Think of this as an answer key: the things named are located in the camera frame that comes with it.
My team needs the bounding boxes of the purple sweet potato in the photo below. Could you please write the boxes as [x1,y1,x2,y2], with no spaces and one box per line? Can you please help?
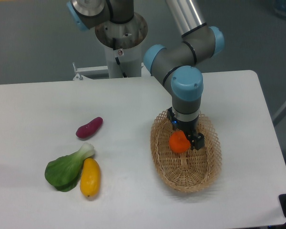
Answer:
[76,117,103,139]

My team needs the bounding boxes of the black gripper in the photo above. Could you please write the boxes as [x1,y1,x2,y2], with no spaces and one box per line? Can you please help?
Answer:
[167,107,204,150]

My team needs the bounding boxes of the yellow mango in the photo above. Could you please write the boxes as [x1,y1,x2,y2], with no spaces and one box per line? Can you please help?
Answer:
[80,158,101,198]

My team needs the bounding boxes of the black cable on pedestal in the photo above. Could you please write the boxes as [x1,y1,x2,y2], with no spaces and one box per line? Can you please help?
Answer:
[112,37,128,78]

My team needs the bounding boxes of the orange fruit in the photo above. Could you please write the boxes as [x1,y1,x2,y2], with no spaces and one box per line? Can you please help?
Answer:
[169,131,191,153]

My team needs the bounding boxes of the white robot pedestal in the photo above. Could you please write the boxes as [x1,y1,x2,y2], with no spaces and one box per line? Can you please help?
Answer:
[73,12,148,80]

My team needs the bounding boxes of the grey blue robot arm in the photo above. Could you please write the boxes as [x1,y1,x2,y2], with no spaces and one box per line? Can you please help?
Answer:
[67,0,225,150]

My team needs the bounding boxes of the green bok choy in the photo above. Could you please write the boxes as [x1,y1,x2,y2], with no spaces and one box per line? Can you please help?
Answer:
[44,143,95,192]

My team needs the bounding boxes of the woven wicker basket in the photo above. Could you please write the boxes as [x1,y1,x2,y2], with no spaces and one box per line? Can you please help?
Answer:
[150,111,222,193]

